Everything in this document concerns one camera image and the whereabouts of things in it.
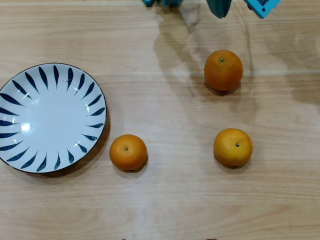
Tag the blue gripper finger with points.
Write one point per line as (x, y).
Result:
(220, 8)

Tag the dark orange oval mandarin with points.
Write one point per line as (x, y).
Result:
(223, 72)

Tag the yellow-orange mandarin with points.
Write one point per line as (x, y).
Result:
(232, 150)

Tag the small round orange mandarin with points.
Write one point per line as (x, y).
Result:
(128, 155)

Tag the white plate blue strokes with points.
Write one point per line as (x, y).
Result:
(50, 120)

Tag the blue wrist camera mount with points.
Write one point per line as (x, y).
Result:
(268, 11)

